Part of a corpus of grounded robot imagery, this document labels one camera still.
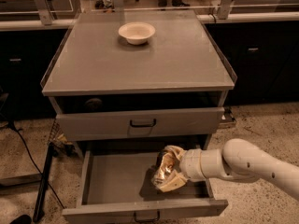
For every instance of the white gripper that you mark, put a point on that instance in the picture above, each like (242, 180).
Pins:
(191, 164)

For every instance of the orange soda can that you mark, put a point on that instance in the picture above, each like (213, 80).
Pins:
(164, 167)

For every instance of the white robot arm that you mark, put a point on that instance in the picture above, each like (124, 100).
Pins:
(237, 161)

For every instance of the grey top drawer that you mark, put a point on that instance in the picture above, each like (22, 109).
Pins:
(143, 123)

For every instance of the grey open middle drawer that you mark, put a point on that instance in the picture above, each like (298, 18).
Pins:
(116, 188)

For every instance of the grey drawer cabinet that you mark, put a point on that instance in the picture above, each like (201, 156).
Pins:
(179, 67)

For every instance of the white bowl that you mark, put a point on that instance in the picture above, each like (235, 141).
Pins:
(137, 33)

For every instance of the long counter with dark cabinets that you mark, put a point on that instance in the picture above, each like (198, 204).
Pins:
(263, 55)

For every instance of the black metal floor bar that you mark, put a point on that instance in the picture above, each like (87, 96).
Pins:
(39, 213)

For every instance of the wire basket with items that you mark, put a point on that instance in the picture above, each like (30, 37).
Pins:
(58, 139)

